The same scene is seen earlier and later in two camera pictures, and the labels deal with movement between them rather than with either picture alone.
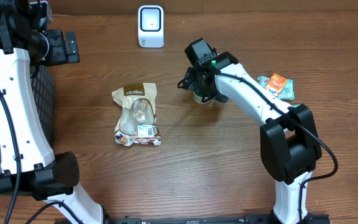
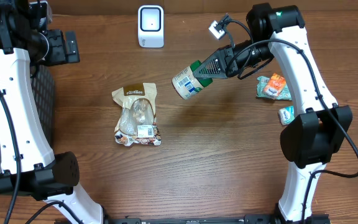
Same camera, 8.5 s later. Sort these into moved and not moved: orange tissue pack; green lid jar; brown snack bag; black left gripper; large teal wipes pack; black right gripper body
Moved: black right gripper body; green lid jar
Not moved: large teal wipes pack; orange tissue pack; brown snack bag; black left gripper
